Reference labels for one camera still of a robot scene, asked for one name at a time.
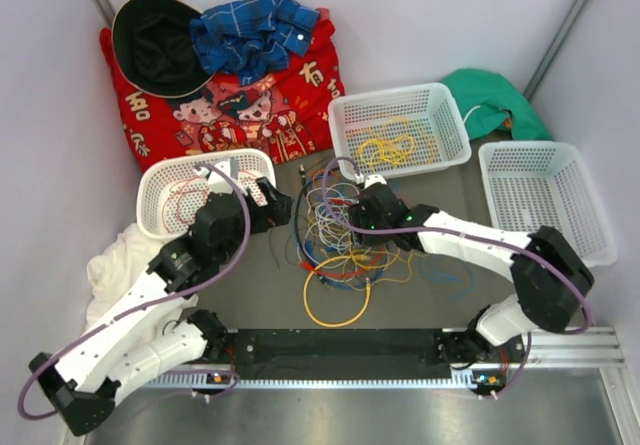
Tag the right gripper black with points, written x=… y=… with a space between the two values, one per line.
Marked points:
x=359 y=215

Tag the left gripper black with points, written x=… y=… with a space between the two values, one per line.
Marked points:
x=276 y=213

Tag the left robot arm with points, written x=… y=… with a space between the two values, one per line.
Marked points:
x=89 y=378

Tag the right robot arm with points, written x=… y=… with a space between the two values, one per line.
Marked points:
x=550 y=280

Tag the white rectangular basket, middle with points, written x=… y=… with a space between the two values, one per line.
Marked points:
x=398 y=132

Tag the white rectangular basket, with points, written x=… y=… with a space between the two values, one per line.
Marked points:
x=398 y=132
x=529 y=184

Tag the red printed cloth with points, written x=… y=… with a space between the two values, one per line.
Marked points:
x=284 y=114

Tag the white oval perforated basket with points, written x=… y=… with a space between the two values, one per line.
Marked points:
x=170 y=192

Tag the green cloth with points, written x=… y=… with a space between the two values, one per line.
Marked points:
x=488 y=102

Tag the white rectangular basket, right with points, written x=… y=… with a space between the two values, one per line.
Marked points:
x=529 y=184

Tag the blue plaid shirt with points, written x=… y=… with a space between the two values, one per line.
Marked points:
x=252 y=38

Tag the white cloth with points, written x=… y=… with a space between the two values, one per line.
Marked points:
x=112 y=273

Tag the black hat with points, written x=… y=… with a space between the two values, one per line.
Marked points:
x=153 y=48

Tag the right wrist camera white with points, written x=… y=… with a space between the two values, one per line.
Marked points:
x=364 y=181

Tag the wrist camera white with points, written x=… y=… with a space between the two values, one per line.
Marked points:
x=222 y=175
x=364 y=181

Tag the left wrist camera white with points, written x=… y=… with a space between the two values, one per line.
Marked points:
x=222 y=175

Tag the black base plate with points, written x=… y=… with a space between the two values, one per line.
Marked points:
x=337 y=354

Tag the grey corner post right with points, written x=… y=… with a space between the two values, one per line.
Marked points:
x=566 y=27

